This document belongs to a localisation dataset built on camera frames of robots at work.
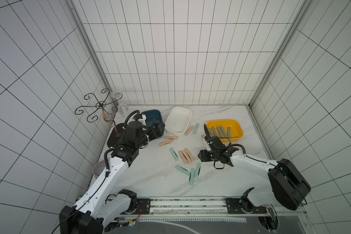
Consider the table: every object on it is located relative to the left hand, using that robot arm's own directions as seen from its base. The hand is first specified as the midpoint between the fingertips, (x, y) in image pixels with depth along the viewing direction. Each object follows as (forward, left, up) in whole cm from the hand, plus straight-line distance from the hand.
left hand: (158, 130), depth 76 cm
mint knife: (+18, -24, -23) cm, 38 cm away
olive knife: (+16, -37, -22) cm, 46 cm away
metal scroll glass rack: (+11, +31, +8) cm, 33 cm away
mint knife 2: (-14, -15, -23) cm, 31 cm away
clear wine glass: (+18, +24, -2) cm, 30 cm away
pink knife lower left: (+5, -1, -23) cm, 23 cm away
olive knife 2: (+14, -41, -23) cm, 49 cm away
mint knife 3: (-14, -22, -23) cm, 35 cm away
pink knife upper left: (+9, -6, -23) cm, 26 cm away
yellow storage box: (+14, -53, -22) cm, 59 cm away
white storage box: (+24, -11, -22) cm, 34 cm away
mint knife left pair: (-5, -9, -22) cm, 25 cm away
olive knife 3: (+15, -44, -23) cm, 52 cm away
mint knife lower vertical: (-17, -19, -23) cm, 34 cm away
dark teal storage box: (+27, +9, -19) cm, 34 cm away
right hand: (-2, -27, -20) cm, 34 cm away
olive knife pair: (+14, -48, -23) cm, 55 cm away
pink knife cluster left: (-5, -14, -22) cm, 27 cm away
